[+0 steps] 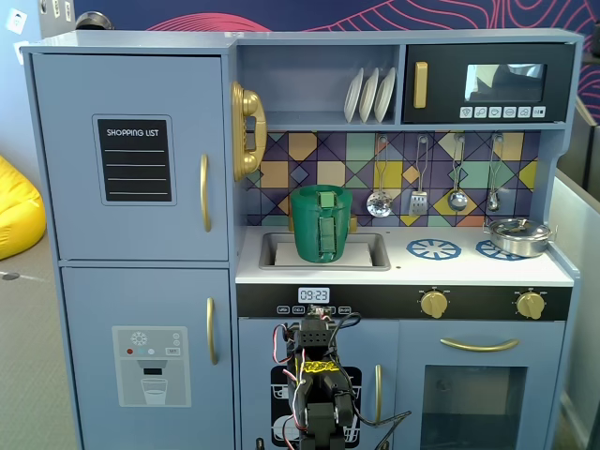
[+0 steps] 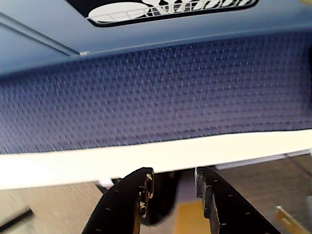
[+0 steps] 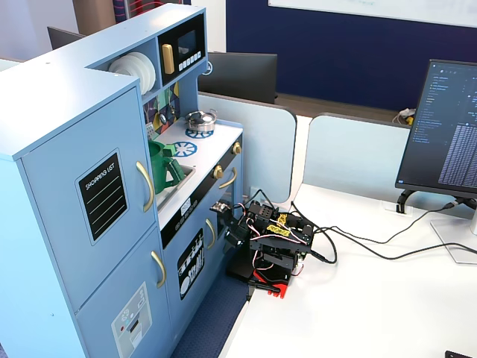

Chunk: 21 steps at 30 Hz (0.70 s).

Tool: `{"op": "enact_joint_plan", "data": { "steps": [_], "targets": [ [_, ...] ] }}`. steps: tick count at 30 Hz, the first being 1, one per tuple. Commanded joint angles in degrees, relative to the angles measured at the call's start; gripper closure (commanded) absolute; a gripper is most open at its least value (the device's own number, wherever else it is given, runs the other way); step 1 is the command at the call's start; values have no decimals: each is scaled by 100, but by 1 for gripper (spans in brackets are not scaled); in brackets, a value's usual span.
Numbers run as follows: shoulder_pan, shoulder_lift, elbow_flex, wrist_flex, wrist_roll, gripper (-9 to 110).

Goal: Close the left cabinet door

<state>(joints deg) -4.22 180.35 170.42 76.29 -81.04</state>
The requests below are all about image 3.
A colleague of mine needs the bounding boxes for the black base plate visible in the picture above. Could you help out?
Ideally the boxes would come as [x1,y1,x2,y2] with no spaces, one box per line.
[226,257,258,283]

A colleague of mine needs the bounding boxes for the black cable with usb plug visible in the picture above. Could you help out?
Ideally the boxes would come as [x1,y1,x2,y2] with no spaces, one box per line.
[290,200,467,243]

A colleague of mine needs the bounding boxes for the silver monitor stand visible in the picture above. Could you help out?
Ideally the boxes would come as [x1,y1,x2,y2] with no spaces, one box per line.
[430,196,477,265]

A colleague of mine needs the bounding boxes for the long black power cable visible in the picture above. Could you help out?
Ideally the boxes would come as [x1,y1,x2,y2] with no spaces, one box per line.
[309,223,477,266]

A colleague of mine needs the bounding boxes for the lit computer monitor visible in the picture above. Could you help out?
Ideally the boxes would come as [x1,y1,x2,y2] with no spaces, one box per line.
[394,58,477,199]

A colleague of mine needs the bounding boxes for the black toy microwave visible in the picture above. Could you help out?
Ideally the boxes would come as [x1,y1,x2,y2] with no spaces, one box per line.
[157,13,206,87]

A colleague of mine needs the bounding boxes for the white toy plate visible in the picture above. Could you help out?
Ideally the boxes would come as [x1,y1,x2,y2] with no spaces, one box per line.
[108,54,145,81]
[141,55,157,94]

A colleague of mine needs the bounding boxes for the blue ice dispenser cabinet door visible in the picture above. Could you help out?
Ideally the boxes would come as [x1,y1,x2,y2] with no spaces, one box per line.
[74,222,176,358]

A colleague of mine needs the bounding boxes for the rack with red cables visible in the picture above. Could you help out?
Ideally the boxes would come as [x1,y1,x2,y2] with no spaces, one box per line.
[113,0,192,19]

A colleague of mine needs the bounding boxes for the white wall whiteboard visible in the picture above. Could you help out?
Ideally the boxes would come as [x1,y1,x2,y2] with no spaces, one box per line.
[267,0,477,29]

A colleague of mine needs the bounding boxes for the gold curved door handle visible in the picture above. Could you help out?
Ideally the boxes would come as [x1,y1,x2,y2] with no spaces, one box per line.
[150,250,168,289]
[218,167,239,190]
[205,218,217,251]
[135,160,156,213]

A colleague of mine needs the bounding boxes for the black desk bracket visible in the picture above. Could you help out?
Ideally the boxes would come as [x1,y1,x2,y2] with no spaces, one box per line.
[382,189,417,216]

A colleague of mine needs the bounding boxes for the blue dishwasher print door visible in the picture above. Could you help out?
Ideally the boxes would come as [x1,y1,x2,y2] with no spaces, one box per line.
[162,207,218,348]

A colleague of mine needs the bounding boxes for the white plates stack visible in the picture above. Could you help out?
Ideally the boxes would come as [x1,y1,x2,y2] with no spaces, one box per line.
[126,51,153,92]

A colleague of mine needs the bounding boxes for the light blue desk divider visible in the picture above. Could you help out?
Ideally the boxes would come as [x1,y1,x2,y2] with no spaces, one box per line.
[303,113,412,204]
[197,91,298,204]

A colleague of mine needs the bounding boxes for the silver toy sink basin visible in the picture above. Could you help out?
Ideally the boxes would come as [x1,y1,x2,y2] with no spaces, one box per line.
[155,165,197,212]

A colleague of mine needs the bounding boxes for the brown wooden cabinet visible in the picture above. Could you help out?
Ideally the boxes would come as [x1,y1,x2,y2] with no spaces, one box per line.
[72,0,117,37]

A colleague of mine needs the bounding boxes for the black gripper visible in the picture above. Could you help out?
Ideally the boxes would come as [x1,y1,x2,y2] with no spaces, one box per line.
[216,210,250,257]

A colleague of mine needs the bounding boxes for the blue toy oven door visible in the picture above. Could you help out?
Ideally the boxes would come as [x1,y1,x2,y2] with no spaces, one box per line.
[215,158,244,239]

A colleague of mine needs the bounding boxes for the dark switched-off monitor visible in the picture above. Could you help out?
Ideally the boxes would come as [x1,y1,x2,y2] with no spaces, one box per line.
[197,51,279,104]
[47,25,87,50]

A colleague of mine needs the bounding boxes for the silver toy pot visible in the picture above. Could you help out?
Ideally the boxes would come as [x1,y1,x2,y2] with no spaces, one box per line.
[185,109,218,133]

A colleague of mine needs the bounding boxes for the gold microwave handle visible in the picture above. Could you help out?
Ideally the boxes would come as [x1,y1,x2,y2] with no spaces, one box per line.
[161,43,176,75]

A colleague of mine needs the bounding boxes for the yellow and white plug bundle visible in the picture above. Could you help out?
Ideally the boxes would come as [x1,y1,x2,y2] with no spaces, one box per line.
[392,107,417,126]

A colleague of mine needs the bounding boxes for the blue toy play kitchen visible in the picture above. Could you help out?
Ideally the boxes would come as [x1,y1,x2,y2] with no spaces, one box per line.
[0,2,245,358]

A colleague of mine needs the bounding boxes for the red table clamp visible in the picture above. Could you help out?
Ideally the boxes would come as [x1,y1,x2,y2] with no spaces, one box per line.
[253,270,290,299]

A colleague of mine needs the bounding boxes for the blue shopping list cabinet door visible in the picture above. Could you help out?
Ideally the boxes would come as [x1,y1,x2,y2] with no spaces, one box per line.
[20,86,159,313]

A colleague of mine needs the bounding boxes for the small wrist camera board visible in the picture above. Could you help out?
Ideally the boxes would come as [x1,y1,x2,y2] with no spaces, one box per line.
[209,200,234,214]

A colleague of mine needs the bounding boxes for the green toy faucet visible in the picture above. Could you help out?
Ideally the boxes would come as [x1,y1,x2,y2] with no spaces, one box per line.
[148,139,186,195]

